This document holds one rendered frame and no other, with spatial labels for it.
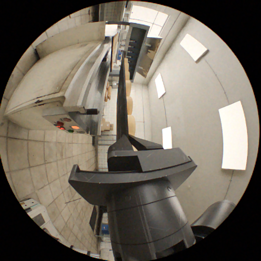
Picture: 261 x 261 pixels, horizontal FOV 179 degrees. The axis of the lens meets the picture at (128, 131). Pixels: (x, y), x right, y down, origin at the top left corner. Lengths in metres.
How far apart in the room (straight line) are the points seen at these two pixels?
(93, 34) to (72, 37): 0.20
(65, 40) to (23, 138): 1.00
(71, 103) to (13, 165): 0.96
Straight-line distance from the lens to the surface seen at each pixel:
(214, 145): 2.19
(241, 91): 2.14
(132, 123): 0.16
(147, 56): 0.98
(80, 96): 0.24
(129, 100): 0.19
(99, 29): 0.86
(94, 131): 0.49
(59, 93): 0.29
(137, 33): 0.93
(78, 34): 0.92
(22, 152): 1.11
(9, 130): 1.04
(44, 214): 1.10
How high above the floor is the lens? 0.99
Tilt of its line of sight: 9 degrees up
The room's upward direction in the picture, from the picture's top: 91 degrees clockwise
